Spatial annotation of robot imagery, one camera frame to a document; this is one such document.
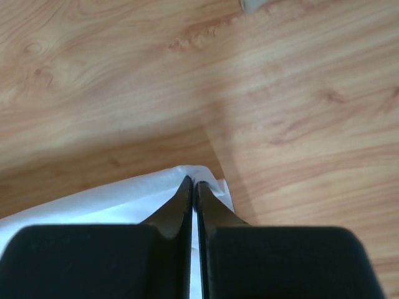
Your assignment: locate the green and white raglan t-shirt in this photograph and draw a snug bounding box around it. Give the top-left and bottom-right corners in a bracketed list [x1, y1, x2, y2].
[1, 166, 233, 298]

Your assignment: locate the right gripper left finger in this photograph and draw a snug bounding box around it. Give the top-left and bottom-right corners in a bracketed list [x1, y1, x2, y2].
[1, 177, 193, 298]

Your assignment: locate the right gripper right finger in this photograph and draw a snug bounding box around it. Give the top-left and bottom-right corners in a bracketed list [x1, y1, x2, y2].
[195, 182, 384, 298]

